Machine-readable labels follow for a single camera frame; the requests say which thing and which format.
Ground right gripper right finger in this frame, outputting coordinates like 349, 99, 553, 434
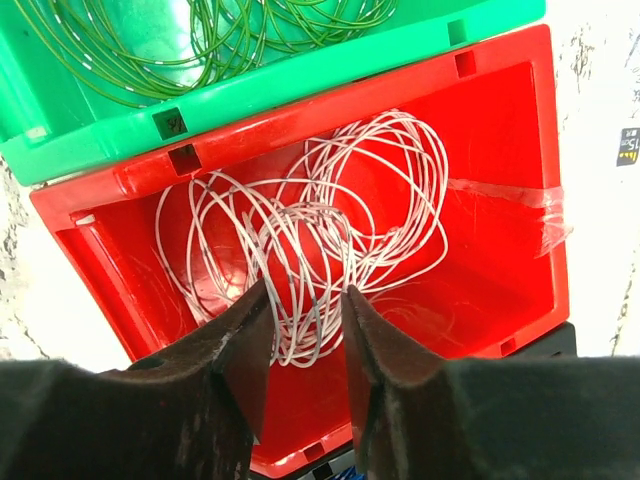
341, 287, 639, 479

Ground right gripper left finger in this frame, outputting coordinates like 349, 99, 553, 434
1, 282, 273, 479

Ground white cable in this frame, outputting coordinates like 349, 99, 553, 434
154, 109, 450, 369

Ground black plastic bin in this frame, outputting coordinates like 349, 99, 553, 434
284, 322, 577, 480

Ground red plastic bin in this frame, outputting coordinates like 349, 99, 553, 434
29, 23, 571, 477

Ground green plastic bin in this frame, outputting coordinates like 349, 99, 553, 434
1, 0, 546, 186

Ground green cable coils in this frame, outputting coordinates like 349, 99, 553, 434
14, 0, 401, 109

